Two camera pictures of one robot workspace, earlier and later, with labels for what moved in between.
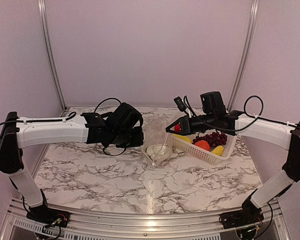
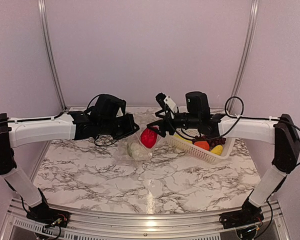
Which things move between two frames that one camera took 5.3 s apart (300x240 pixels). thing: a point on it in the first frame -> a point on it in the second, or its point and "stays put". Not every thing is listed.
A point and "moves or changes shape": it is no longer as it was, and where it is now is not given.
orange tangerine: [203, 144] stays put
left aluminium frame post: [43, 14] stays put
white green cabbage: [158, 152] -> [136, 151]
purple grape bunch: [213, 139] stays put
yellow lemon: [218, 150] stays put
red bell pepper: [177, 128] moves or changes shape
